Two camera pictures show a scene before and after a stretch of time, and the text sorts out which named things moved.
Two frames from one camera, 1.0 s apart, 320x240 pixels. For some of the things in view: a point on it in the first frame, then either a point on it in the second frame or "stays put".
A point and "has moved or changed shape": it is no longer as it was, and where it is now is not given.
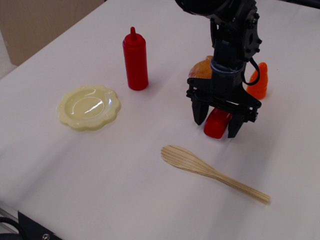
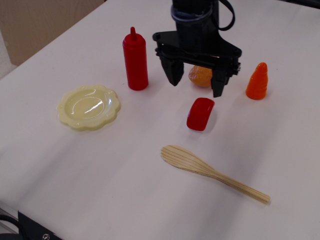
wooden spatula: x=183 y=159 stays put
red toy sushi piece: x=217 y=123 has moved or changed shape
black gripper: x=225 y=91 -> x=198 y=42
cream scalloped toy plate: x=88 y=107 stays put
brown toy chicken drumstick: x=202 y=69 stays put
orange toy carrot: x=259 y=89 stays put
